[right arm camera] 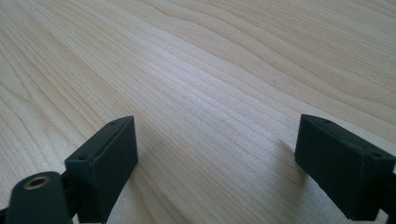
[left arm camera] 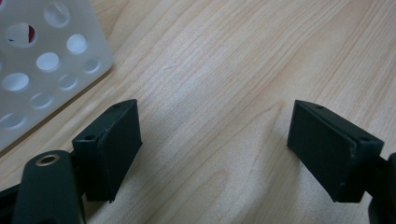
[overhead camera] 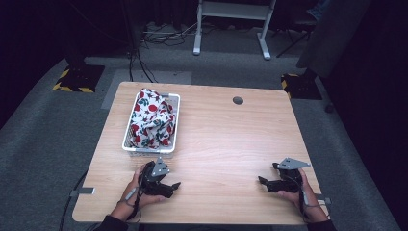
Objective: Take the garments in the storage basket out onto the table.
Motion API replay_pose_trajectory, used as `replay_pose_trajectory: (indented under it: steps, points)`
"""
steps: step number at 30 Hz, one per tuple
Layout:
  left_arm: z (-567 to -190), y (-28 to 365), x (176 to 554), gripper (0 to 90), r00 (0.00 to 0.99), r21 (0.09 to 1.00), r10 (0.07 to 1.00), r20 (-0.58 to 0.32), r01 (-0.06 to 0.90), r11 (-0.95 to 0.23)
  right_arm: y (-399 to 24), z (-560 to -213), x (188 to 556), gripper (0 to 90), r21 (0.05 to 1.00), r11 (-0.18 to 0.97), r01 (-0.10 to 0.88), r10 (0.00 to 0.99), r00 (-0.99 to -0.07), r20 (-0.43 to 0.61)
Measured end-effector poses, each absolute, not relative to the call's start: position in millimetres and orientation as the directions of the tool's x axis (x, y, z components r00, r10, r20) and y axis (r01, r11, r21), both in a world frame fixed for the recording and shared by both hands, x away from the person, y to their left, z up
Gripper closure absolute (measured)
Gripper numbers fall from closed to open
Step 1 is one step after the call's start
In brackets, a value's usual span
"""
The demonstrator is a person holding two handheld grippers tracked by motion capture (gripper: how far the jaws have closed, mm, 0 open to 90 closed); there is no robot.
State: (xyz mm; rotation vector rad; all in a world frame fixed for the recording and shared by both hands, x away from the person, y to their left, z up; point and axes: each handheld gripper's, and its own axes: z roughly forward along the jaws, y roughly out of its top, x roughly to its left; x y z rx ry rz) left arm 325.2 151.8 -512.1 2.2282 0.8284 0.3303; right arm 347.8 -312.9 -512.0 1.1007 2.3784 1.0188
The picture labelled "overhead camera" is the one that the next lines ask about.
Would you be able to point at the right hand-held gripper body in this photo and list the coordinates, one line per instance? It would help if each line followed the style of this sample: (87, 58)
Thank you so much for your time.
(292, 179)

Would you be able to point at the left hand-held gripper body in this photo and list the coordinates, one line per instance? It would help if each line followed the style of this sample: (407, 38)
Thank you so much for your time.
(147, 179)

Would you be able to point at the white red floral shirt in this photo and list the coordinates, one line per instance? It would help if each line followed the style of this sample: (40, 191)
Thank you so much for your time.
(152, 118)

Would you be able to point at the white plastic basket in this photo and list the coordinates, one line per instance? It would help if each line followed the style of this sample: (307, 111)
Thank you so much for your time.
(173, 102)

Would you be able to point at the person's left hand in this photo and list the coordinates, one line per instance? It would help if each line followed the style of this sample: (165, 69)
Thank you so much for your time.
(134, 195)

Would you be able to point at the person's right hand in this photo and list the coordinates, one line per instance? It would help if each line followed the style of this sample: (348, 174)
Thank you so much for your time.
(308, 199)

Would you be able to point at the grey round table grommet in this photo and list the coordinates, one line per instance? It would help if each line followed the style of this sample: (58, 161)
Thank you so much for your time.
(238, 100)

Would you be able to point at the black yellow striped stand base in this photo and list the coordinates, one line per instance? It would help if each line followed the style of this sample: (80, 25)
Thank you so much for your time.
(301, 86)
(80, 78)

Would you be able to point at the black tripod legs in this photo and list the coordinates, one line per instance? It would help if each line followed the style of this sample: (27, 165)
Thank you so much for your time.
(295, 41)

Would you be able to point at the grey hanging panel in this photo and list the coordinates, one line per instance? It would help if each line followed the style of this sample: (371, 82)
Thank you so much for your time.
(333, 35)

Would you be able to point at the grey metal table bracket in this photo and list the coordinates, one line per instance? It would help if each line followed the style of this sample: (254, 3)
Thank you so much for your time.
(325, 201)
(84, 191)

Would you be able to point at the white desk frame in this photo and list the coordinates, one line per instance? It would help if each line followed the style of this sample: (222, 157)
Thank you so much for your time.
(234, 9)

